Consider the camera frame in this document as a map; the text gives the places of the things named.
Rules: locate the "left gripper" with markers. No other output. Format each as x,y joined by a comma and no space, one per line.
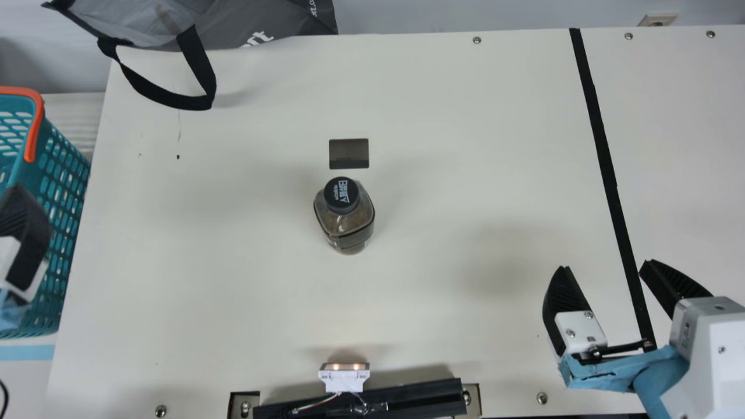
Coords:
9,314

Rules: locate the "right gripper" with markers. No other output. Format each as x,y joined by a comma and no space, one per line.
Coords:
628,366

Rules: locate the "teal shopping basket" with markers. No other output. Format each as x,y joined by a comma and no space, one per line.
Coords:
64,174

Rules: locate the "dark coffee bottle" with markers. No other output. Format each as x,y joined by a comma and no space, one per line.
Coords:
344,224

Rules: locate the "black strip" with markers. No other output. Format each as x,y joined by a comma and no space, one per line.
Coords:
605,166

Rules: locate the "small white light module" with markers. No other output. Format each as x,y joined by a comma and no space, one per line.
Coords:
344,375

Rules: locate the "small square scanner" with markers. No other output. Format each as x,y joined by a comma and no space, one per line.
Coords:
349,153

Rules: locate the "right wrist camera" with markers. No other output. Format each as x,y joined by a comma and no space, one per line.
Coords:
716,361

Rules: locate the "white wall socket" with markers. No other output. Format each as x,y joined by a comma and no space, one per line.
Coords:
657,20

